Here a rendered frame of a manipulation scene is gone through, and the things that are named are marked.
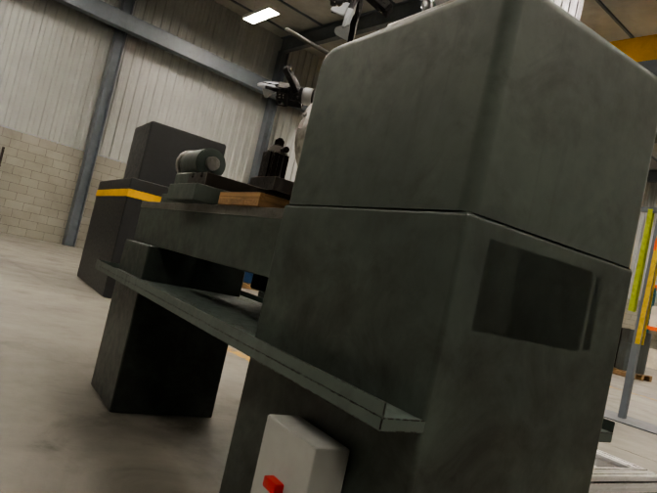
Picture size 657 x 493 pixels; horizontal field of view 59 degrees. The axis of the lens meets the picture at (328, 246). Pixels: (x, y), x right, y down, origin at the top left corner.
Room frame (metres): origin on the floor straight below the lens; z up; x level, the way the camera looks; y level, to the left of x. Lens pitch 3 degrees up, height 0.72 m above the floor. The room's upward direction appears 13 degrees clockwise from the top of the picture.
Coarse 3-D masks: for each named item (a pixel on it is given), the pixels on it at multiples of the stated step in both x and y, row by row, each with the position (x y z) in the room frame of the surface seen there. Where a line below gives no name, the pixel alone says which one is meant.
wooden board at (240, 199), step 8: (224, 192) 1.82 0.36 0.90; (232, 192) 1.77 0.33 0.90; (240, 192) 1.72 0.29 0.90; (248, 192) 1.67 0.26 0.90; (256, 192) 1.62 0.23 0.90; (224, 200) 1.81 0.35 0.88; (232, 200) 1.76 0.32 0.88; (240, 200) 1.71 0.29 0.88; (248, 200) 1.66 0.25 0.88; (256, 200) 1.61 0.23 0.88; (264, 200) 1.61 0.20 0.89; (272, 200) 1.62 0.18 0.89; (280, 200) 1.63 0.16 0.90
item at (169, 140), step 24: (144, 144) 6.36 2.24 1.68; (168, 144) 6.40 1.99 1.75; (192, 144) 6.53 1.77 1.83; (216, 144) 6.68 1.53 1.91; (144, 168) 6.30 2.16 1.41; (168, 168) 6.43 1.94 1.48; (120, 192) 6.13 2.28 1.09; (144, 192) 5.94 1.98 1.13; (96, 216) 7.08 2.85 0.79; (120, 216) 5.90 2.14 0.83; (96, 240) 6.76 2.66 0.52; (120, 240) 5.88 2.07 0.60; (96, 288) 6.20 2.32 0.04
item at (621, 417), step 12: (648, 264) 5.49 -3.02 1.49; (648, 300) 5.48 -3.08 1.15; (636, 324) 5.49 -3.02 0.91; (636, 348) 5.46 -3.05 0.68; (636, 360) 5.48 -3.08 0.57; (624, 384) 5.49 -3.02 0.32; (624, 396) 5.48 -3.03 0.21; (624, 408) 5.46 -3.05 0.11; (612, 420) 5.27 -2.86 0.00; (624, 420) 5.38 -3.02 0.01; (636, 420) 5.58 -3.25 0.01
